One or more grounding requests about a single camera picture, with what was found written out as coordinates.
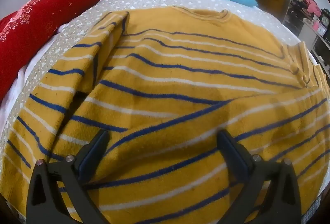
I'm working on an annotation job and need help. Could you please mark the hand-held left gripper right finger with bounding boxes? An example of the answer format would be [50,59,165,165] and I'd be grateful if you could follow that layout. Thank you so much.
[217,129,302,224]

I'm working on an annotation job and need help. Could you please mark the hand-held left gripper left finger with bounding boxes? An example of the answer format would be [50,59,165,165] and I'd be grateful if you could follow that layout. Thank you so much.
[26,129,110,224]

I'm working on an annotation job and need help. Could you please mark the yellow striped sweater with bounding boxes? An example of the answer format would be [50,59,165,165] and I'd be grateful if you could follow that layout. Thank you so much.
[0,6,330,224]

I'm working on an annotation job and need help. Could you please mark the pink clothes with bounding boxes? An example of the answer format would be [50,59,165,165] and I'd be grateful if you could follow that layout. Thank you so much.
[304,0,322,15]

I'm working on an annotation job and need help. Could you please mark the beige spotted blanket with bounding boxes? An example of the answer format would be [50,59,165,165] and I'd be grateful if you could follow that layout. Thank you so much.
[0,0,316,162]

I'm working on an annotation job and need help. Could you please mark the red patterned pillow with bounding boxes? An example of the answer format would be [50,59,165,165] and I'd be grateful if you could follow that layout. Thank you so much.
[0,0,150,101]

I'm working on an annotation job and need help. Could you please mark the cluttered shelf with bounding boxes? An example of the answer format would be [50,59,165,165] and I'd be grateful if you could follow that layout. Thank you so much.
[282,0,330,59]

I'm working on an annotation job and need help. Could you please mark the round clock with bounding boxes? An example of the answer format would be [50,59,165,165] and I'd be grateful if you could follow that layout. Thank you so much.
[320,8,330,31]

